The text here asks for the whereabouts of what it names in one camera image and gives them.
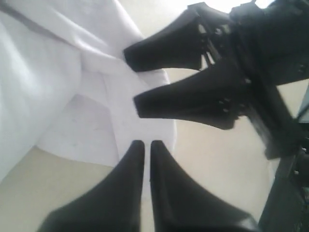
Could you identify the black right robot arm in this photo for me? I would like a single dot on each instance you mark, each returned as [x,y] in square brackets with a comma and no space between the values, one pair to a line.
[286,198]

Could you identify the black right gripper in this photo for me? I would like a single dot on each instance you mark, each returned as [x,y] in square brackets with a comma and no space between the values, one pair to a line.
[271,47]

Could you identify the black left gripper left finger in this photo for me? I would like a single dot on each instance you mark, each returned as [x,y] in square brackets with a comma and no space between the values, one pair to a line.
[113,205]

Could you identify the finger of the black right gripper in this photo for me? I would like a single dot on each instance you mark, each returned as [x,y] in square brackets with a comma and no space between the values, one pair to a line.
[209,97]
[193,35]

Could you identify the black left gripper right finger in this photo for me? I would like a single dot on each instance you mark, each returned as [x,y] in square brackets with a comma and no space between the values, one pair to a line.
[180,204]

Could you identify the white t-shirt red print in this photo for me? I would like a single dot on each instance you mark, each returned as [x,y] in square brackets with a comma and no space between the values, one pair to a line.
[65,85]

